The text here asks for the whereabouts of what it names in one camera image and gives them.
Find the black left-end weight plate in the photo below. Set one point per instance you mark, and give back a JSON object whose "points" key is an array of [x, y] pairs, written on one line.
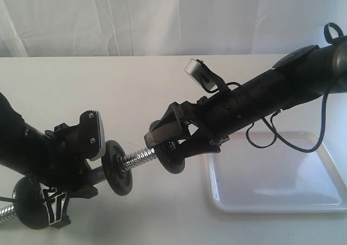
{"points": [[28, 204]]}

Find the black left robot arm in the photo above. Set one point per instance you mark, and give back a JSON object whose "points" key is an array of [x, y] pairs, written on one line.
{"points": [[15, 141]]}

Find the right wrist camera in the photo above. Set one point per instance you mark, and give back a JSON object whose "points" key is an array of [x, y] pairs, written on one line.
{"points": [[203, 76]]}

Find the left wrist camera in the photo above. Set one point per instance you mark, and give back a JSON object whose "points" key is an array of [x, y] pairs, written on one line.
{"points": [[91, 135]]}

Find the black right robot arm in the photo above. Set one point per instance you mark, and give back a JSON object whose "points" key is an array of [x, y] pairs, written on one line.
{"points": [[299, 77]]}

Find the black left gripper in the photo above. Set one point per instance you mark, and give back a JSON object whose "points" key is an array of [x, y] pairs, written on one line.
{"points": [[57, 163]]}

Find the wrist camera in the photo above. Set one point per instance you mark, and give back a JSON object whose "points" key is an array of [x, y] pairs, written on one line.
{"points": [[203, 76], [91, 135]]}

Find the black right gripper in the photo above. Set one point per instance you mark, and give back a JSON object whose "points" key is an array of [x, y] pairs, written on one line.
{"points": [[206, 123]]}

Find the white rectangular tray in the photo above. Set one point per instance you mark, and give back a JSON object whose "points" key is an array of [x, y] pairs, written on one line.
{"points": [[274, 180]]}

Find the chrome threaded dumbbell bar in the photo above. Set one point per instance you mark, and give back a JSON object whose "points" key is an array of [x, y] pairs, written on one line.
{"points": [[129, 162]]}

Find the white backdrop curtain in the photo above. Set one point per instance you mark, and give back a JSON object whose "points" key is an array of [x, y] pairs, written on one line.
{"points": [[32, 28]]}

